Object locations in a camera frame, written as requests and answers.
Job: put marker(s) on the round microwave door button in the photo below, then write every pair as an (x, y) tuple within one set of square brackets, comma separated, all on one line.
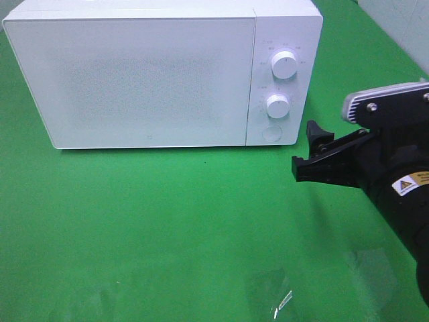
[(272, 133)]

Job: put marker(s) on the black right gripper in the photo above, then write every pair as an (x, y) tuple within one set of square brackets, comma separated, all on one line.
[(394, 143)]

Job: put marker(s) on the clear tape patch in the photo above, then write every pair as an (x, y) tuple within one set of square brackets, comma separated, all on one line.
[(372, 277), (269, 296)]

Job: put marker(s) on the white microwave oven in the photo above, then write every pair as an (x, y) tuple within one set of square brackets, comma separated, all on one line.
[(279, 25)]

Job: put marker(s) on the clear tape patch far right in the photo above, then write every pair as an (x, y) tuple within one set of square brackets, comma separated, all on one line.
[(372, 277)]

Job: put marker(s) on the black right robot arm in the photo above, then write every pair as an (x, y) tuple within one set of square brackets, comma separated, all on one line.
[(408, 218)]

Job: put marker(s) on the white microwave knob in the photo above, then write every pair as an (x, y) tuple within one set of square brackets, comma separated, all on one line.
[(284, 64), (277, 106)]

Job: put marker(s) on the white microwave door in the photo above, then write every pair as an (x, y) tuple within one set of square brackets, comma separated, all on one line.
[(134, 83)]

